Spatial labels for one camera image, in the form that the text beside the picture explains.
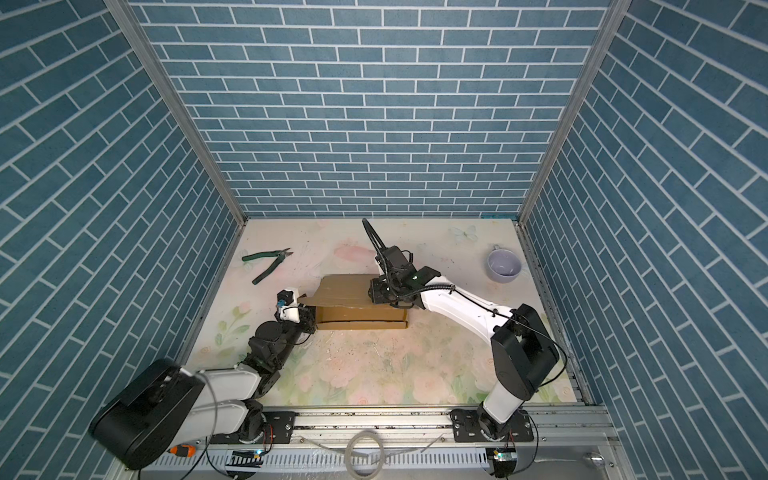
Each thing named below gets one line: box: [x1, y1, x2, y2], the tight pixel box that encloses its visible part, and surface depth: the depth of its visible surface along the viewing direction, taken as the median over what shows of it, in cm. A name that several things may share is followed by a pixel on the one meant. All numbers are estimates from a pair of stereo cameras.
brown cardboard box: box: [298, 274, 408, 330], surface depth 87 cm
